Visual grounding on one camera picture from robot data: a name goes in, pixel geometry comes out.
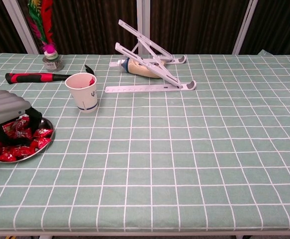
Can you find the green checked tablecloth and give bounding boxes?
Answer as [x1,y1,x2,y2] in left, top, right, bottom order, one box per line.
[0,49,290,233]

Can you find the mayonnaise squeeze bottle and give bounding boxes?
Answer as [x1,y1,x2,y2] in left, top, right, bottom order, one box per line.
[109,57,166,79]

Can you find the white paper cup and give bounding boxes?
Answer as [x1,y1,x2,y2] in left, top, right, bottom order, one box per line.
[64,73,98,114]

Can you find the small glass jar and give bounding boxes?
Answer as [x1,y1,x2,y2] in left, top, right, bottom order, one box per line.
[42,53,65,72]

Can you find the white folding laptop stand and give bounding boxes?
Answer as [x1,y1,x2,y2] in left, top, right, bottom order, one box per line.
[105,19,197,94]

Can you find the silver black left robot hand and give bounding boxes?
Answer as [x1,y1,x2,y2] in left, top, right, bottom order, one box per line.
[0,89,43,147]

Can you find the red black claw hammer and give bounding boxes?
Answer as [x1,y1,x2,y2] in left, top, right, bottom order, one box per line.
[5,64,96,85]

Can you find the white metal table frame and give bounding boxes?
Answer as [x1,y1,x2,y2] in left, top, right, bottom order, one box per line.
[0,231,290,239]

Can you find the round metal plate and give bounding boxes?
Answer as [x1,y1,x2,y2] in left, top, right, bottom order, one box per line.
[0,116,55,164]

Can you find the colourful feather shuttlecock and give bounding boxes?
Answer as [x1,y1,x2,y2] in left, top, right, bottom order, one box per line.
[26,0,58,60]

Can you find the white metal frame post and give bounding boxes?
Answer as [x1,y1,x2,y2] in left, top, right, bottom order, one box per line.
[231,0,259,55]
[136,0,151,56]
[2,0,40,55]

